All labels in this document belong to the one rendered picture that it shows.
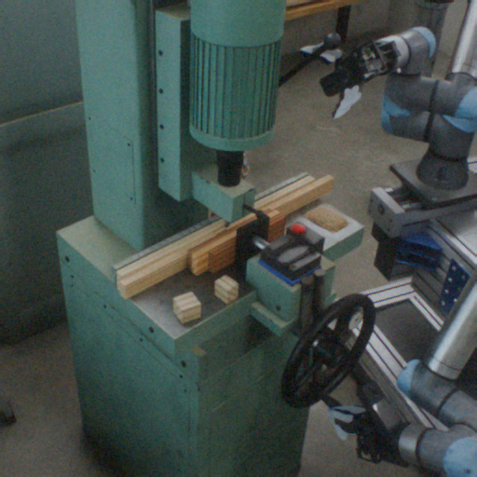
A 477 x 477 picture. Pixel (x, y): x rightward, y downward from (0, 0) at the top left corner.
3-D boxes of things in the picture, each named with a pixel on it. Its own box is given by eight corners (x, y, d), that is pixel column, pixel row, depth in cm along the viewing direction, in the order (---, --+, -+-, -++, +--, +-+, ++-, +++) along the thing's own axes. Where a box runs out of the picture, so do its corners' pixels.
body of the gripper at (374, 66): (353, 43, 139) (390, 30, 146) (327, 62, 146) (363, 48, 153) (371, 78, 139) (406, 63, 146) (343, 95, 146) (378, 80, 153)
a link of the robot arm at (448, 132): (468, 162, 197) (480, 118, 188) (419, 151, 200) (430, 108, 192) (472, 143, 205) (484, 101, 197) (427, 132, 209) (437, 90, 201)
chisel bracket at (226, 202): (231, 230, 154) (232, 197, 149) (190, 201, 162) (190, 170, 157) (255, 217, 158) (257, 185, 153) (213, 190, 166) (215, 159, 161)
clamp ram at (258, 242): (257, 277, 155) (260, 245, 149) (234, 260, 159) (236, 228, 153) (285, 260, 160) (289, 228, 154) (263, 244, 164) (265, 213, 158)
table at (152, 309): (204, 388, 137) (204, 367, 134) (113, 306, 154) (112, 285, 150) (392, 263, 171) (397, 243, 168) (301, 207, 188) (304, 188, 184)
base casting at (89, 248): (197, 387, 154) (197, 358, 149) (57, 258, 186) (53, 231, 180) (331, 298, 179) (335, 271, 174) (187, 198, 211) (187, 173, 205)
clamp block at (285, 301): (286, 324, 148) (291, 293, 143) (242, 292, 156) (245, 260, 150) (333, 294, 157) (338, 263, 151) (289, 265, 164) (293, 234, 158)
